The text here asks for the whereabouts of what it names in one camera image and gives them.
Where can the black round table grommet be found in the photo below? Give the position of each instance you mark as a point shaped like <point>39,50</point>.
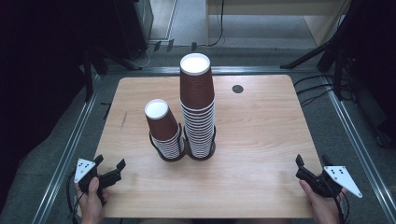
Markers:
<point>237,89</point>

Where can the black tripod stand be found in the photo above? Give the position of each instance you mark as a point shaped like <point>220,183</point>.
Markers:
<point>308,56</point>

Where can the black cabinet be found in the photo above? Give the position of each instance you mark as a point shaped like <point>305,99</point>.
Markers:
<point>134,28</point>

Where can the black metal stand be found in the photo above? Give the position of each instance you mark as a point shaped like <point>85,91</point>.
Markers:
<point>88,77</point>

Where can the light wooden furniture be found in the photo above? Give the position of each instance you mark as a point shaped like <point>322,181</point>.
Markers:
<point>320,21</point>

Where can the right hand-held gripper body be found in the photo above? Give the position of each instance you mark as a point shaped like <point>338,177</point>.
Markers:
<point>341,177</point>

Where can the short stack of brown cups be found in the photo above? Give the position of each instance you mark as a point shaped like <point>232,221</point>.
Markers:
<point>162,124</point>

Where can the person's left hand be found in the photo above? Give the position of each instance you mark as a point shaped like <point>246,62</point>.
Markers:
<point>93,208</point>

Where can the metal floor rail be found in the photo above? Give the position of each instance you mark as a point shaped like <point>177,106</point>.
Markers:
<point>67,158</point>
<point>358,146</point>

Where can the person's right hand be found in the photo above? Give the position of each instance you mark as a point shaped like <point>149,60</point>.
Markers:
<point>325,210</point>

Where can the tall stack of brown cups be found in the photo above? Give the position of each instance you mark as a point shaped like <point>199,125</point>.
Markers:
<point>199,133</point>

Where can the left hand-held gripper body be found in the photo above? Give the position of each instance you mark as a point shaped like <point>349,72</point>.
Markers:
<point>109,179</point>

